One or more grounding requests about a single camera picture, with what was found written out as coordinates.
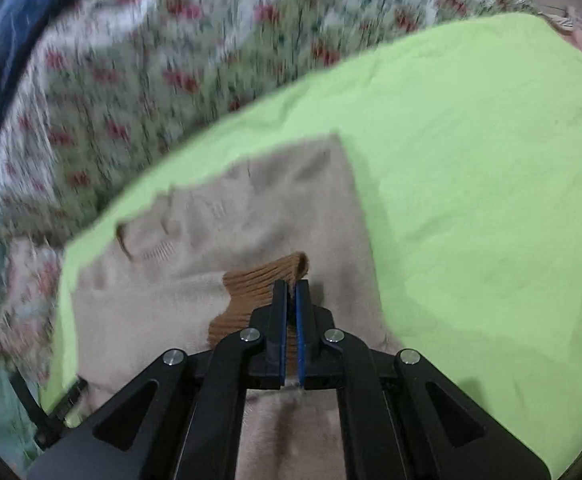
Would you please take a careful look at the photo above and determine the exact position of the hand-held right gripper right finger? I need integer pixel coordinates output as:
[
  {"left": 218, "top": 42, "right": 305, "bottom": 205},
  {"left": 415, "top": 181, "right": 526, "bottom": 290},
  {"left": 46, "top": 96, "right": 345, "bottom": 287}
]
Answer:
[{"left": 296, "top": 280, "right": 552, "bottom": 480}]

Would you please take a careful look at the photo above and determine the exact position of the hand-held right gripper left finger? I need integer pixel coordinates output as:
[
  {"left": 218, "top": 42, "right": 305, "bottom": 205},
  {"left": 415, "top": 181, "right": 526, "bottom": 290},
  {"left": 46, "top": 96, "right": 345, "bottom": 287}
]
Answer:
[{"left": 24, "top": 280, "right": 292, "bottom": 480}]

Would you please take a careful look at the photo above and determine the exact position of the navy blue cloth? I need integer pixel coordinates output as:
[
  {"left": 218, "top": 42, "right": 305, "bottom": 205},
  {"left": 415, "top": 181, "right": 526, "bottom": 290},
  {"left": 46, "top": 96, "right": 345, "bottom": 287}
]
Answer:
[{"left": 0, "top": 0, "right": 122, "bottom": 146}]

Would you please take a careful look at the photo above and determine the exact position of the green bed sheet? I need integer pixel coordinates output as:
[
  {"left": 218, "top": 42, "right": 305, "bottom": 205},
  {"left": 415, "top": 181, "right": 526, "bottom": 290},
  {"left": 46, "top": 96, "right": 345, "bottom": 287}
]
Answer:
[{"left": 38, "top": 12, "right": 582, "bottom": 478}]

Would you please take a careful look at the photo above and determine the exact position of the floral duvet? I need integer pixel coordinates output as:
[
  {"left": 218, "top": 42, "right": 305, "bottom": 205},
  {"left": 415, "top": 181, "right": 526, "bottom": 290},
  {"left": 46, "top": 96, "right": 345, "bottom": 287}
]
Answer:
[{"left": 0, "top": 0, "right": 536, "bottom": 241}]

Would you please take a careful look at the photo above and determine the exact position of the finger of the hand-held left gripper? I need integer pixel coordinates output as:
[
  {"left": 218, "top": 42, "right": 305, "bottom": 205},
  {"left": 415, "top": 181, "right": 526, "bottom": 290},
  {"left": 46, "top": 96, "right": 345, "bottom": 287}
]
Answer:
[{"left": 14, "top": 372, "right": 89, "bottom": 451}]

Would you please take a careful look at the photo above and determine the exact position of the ruffled floral pillow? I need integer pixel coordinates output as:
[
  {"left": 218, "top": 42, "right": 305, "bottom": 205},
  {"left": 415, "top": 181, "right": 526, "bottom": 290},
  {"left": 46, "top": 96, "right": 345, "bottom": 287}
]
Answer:
[{"left": 0, "top": 237, "right": 67, "bottom": 381}]

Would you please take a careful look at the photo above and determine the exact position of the grey towel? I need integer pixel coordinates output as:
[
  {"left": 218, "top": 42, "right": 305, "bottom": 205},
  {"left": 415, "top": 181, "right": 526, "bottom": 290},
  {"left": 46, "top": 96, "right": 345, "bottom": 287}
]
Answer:
[{"left": 68, "top": 132, "right": 407, "bottom": 480}]

